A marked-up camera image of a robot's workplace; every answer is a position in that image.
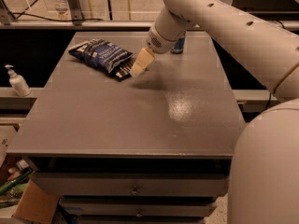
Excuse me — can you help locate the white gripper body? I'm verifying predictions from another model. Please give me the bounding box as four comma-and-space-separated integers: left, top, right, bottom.
146, 25, 178, 54

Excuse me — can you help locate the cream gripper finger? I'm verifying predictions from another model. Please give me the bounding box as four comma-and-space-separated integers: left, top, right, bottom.
130, 48, 155, 77

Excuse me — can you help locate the black rxbar chocolate bar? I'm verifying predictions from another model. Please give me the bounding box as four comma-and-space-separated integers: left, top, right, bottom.
109, 58, 135, 81

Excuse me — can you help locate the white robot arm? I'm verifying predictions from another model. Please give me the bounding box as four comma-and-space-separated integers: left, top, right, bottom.
130, 0, 299, 224

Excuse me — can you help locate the blue chip bag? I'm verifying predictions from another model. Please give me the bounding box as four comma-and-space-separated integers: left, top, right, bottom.
68, 39, 134, 73

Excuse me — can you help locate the blue silver energy drink can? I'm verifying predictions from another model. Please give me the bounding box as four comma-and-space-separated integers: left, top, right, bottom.
170, 33, 186, 54

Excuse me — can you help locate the grey drawer cabinet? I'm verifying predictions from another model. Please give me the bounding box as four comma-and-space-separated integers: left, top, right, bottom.
8, 32, 244, 224

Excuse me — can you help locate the white pump dispenser bottle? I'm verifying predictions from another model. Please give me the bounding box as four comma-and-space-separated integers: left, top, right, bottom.
5, 64, 31, 97

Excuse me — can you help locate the top grey drawer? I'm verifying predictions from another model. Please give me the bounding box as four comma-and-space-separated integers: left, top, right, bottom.
31, 173, 228, 197

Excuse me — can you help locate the grey drawer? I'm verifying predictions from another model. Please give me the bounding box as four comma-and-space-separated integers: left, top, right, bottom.
31, 173, 228, 197
60, 197, 216, 217

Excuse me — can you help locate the brown cardboard box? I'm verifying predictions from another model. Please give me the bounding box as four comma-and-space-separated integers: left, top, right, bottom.
13, 180, 59, 224

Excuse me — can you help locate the green stick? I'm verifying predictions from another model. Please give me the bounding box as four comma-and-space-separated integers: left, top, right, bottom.
0, 169, 33, 196

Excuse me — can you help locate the grey metal rail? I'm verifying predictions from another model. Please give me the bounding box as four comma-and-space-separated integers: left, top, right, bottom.
0, 21, 299, 33

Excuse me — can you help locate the black cable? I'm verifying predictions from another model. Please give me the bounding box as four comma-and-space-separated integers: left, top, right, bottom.
8, 11, 106, 23

